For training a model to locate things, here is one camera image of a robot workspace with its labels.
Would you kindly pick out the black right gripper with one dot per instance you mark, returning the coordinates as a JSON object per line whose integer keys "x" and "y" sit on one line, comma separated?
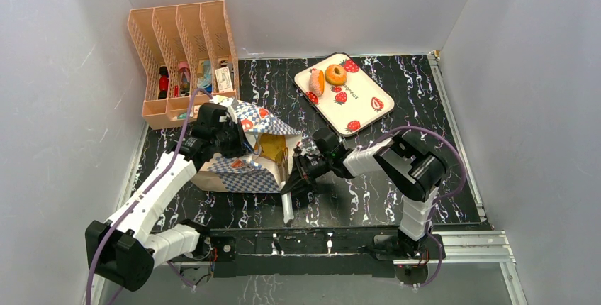
{"x": 303, "y": 168}

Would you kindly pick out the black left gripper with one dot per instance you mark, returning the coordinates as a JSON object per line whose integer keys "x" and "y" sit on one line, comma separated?
{"x": 242, "y": 146}

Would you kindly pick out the blue checkered paper bag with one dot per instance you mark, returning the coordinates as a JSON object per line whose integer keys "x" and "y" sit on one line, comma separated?
{"x": 249, "y": 173}

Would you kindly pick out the sugared orange fake bread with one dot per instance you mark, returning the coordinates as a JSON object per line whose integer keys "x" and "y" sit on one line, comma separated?
{"x": 317, "y": 82}

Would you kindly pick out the fake ring donut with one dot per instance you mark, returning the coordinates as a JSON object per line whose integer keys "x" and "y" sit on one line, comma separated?
{"x": 336, "y": 75}

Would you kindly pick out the fake bread slice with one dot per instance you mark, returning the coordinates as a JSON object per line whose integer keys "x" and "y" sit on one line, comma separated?
{"x": 274, "y": 148}

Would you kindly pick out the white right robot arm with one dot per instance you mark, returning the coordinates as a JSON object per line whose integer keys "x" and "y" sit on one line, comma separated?
{"x": 414, "y": 170}

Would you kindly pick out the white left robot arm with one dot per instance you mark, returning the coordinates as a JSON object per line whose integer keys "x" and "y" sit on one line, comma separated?
{"x": 123, "y": 248}

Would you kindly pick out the small tube in organizer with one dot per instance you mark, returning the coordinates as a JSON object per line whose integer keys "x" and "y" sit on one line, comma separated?
{"x": 182, "y": 116}

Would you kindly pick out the blue item in organizer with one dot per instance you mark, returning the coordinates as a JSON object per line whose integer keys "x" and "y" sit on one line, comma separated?
{"x": 204, "y": 75}

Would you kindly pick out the white printed card box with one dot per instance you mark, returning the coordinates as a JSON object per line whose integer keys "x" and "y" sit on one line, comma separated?
{"x": 223, "y": 79}

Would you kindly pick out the strawberry pattern white tray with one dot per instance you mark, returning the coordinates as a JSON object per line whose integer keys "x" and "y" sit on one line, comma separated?
{"x": 350, "y": 107}

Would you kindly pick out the pink capped bottle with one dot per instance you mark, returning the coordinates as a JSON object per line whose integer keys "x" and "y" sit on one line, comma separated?
{"x": 184, "y": 81}

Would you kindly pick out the red black toy figure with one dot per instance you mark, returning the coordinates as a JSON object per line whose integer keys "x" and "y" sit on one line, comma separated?
{"x": 163, "y": 82}

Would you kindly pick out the pink plastic file organizer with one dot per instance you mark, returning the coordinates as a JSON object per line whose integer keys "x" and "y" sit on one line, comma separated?
{"x": 182, "y": 47}

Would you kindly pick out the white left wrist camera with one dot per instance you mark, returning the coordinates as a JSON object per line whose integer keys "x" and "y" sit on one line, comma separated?
{"x": 228, "y": 102}

